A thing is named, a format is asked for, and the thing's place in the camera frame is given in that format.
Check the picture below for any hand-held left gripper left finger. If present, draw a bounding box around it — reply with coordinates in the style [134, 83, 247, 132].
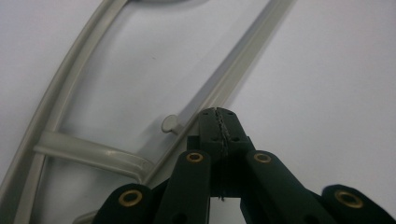
[186, 106, 228, 198]

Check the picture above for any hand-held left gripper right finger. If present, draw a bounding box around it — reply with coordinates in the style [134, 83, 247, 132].
[216, 106, 256, 198]

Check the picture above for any grey plastic hanger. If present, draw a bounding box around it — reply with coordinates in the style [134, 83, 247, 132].
[0, 0, 297, 224]

